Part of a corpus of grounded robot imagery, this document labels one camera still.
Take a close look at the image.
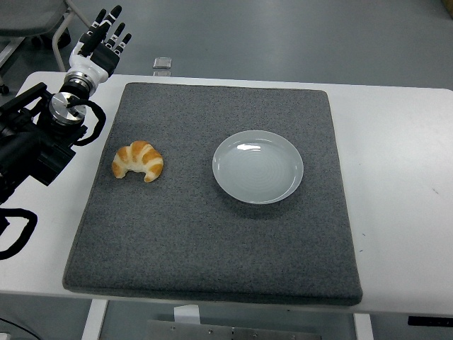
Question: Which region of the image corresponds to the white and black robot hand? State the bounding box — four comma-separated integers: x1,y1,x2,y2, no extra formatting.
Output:
67,4,133,83

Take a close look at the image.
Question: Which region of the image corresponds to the golden croissant bread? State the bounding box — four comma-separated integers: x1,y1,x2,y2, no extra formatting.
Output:
111,140,165,183

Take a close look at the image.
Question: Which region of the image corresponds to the round pale grey plate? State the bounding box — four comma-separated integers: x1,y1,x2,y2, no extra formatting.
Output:
212,130,305,205

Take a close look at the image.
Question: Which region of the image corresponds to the grey metal plate with screws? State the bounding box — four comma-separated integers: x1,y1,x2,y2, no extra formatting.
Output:
147,319,323,340

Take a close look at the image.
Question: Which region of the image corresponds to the grey office chair with castors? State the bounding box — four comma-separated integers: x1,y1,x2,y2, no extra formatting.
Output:
0,0,93,95

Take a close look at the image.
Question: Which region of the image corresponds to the grey felt mat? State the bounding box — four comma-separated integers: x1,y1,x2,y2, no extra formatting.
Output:
62,82,365,307

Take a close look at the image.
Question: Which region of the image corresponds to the white table leg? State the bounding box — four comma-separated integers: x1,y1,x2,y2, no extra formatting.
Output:
81,299,109,340
353,313,374,340

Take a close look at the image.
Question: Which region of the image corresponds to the black table control panel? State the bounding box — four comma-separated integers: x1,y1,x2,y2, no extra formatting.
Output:
407,315,453,327

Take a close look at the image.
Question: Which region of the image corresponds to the thin black floor cable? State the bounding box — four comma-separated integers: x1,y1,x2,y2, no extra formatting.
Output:
0,317,36,340

